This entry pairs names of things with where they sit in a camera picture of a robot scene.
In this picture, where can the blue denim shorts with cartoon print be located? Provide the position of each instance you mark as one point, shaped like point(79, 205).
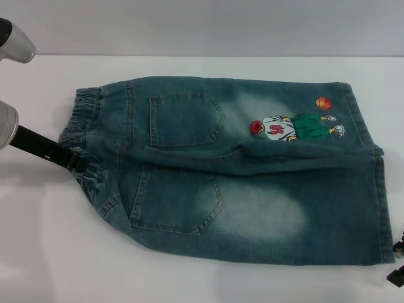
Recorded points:
point(221, 189)

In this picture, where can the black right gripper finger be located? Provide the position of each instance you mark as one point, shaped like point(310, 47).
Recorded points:
point(398, 247)
point(396, 269)

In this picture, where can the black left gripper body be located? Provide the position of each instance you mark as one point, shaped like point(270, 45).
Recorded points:
point(41, 145)

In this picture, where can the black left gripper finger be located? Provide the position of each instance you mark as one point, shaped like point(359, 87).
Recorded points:
point(78, 161)

